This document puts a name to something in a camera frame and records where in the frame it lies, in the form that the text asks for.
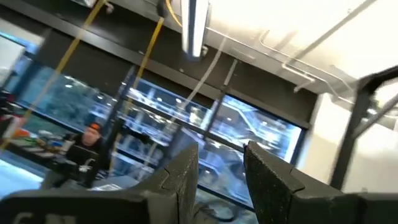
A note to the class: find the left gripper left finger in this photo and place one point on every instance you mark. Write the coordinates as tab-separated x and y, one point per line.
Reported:
155	205

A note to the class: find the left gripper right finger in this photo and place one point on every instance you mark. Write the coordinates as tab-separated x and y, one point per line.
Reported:
280	199

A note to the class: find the large glass window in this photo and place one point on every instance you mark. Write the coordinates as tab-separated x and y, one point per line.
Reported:
258	130

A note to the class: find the person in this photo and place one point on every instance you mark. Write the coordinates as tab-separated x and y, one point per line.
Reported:
90	141

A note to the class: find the cluttered background desk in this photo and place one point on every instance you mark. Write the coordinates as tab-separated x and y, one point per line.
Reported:
34	144

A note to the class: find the metal ceiling conduit pipe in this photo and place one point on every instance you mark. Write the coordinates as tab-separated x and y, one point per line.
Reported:
298	63

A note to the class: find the long ceiling light fixture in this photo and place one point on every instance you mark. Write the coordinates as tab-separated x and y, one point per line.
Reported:
194	28

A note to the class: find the black upright frame post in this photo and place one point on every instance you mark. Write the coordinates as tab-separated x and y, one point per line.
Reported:
351	130

